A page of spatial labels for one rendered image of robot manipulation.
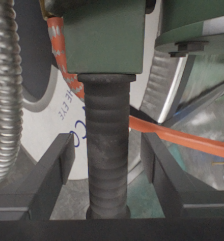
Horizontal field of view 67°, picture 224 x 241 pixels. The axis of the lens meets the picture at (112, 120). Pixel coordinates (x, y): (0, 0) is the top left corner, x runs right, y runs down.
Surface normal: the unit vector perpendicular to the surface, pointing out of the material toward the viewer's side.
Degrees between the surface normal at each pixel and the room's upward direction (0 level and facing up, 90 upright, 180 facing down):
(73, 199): 0
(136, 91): 90
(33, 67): 6
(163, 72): 89
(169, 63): 89
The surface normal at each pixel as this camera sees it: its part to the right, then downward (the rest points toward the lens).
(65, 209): 0.65, -0.22
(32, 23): 0.71, 0.48
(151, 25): -0.68, 0.29
